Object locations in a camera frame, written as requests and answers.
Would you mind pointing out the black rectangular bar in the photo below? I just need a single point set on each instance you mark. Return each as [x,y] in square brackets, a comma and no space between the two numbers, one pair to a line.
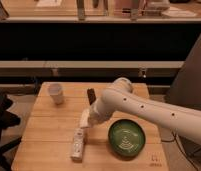
[91,95]

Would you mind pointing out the green ceramic bowl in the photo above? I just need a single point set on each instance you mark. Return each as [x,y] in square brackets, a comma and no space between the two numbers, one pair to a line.
[126,138]

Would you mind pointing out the grey panel at right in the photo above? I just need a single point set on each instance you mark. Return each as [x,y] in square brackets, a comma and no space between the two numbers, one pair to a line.
[185,90]

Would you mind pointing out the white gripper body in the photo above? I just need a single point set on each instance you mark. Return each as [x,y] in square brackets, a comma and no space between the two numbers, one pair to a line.
[95,118]

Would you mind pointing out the white paper cup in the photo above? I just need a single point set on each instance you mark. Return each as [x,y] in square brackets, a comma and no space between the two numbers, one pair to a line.
[55,91]

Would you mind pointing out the white remote controller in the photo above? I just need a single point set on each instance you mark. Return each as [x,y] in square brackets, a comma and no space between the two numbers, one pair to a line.
[78,145]

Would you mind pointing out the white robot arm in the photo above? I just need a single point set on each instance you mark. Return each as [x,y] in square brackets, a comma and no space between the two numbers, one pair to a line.
[118,96]

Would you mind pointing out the black chair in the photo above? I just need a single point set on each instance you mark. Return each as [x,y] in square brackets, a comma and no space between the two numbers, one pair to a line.
[7,119]

